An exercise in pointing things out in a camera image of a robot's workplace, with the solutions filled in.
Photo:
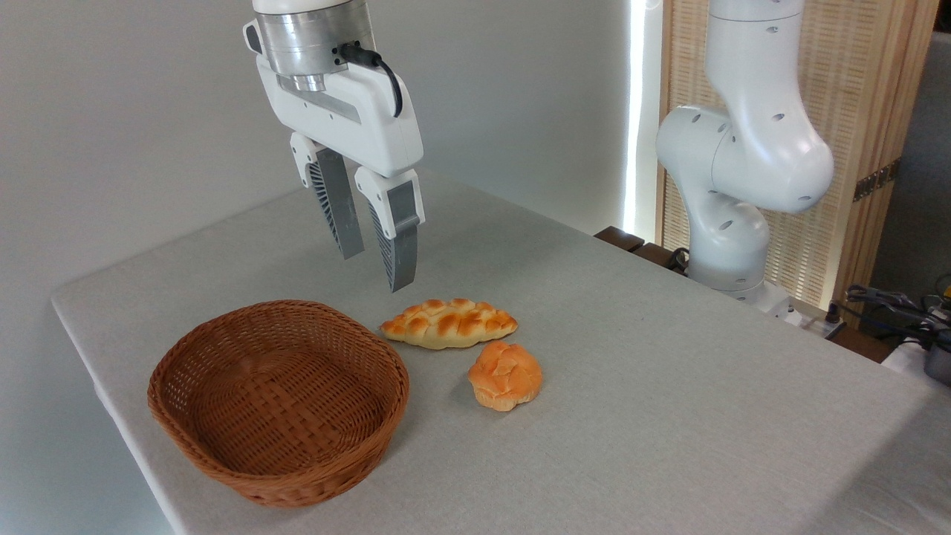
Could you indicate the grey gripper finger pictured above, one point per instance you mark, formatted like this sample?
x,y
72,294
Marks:
x,y
401,238
338,200

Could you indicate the long braided bread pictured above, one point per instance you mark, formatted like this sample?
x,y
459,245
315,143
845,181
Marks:
x,y
449,323

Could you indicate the dark brown wooden table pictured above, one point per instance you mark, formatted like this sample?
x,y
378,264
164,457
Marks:
x,y
620,238

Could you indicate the brown wicker basket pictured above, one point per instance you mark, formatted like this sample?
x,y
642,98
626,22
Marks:
x,y
282,416

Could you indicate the grey tablecloth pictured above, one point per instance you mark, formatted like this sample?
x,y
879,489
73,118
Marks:
x,y
669,409

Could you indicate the round orange bread roll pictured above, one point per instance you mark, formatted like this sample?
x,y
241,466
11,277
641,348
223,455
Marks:
x,y
505,375

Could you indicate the grey metal container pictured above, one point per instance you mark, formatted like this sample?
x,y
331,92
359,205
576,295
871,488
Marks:
x,y
939,365

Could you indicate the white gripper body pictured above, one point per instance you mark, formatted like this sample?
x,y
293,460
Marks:
x,y
349,119

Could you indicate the black screen hinge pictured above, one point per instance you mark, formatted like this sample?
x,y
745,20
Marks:
x,y
877,180

